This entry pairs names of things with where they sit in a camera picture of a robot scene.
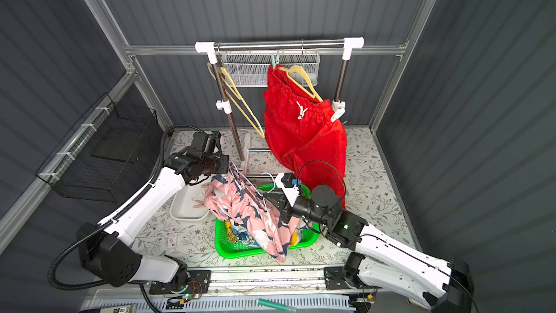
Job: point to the green plastic basket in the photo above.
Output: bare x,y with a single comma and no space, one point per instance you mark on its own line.
305,236

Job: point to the white clothespin on red shorts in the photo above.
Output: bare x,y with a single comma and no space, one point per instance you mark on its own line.
337,114

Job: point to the steel clothes rack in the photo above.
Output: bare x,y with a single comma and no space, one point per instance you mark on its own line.
347,45

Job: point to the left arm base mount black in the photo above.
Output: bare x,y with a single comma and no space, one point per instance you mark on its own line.
185,282

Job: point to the green clothespin on rack top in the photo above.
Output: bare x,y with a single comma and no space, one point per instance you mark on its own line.
275,60

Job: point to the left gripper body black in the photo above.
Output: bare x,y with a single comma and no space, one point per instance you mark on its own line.
221,164

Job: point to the blue yellow white printed shorts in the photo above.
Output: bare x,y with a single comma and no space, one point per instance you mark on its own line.
237,234

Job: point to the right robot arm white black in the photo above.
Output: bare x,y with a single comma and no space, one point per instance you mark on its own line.
377,260

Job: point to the white wire mesh basket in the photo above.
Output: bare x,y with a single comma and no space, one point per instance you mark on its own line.
249,69

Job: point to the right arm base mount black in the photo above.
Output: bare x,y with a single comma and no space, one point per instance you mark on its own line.
335,279

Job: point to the black wire wall basket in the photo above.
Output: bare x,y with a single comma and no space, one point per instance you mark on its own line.
110,158

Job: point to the pink navy patterned shorts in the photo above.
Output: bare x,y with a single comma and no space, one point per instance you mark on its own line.
230,197

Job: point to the green marker pen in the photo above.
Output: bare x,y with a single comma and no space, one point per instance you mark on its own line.
275,306

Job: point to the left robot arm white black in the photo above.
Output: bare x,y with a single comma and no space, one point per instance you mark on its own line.
108,254

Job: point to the light blue wire hanger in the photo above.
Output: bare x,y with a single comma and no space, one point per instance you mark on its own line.
256,186

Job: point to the yellow hanger of printed shorts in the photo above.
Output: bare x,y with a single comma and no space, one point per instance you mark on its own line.
231,91

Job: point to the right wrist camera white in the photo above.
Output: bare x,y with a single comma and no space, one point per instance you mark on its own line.
287,182

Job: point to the yellow hanger of red shorts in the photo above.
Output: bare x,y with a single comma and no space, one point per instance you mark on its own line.
306,84

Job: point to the red shorts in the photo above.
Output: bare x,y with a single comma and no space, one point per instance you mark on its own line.
300,134

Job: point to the white plastic tray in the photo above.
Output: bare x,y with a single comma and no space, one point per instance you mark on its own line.
182,204

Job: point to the pink clothespin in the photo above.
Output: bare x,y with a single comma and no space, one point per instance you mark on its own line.
198,204

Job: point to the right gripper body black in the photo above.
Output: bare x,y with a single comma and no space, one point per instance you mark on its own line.
280,202

